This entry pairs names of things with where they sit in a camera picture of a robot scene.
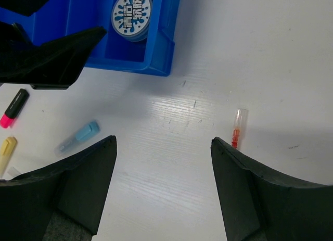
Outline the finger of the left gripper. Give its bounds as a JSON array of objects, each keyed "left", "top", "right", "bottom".
[
  {"left": 1, "top": 22, "right": 107, "bottom": 90},
  {"left": 1, "top": 0, "right": 49, "bottom": 16}
]

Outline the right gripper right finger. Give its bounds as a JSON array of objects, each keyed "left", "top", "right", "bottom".
[{"left": 211, "top": 137, "right": 332, "bottom": 240}]

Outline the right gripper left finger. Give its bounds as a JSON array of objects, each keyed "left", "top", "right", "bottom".
[{"left": 1, "top": 136, "right": 117, "bottom": 240}]

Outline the red gel pen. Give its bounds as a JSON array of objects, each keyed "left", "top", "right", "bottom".
[{"left": 231, "top": 108, "right": 248, "bottom": 149}]

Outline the blue plastic divided bin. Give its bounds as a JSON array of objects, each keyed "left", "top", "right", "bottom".
[{"left": 1, "top": 0, "right": 180, "bottom": 77}]

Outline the light blue highlighter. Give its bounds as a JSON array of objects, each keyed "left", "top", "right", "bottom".
[{"left": 55, "top": 121, "right": 100, "bottom": 156}]

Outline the pink highlighter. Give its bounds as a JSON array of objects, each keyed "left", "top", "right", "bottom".
[{"left": 1, "top": 88, "right": 30, "bottom": 129}]

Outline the yellow highlighter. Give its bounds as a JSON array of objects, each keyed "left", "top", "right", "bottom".
[{"left": 1, "top": 136, "right": 17, "bottom": 177}]

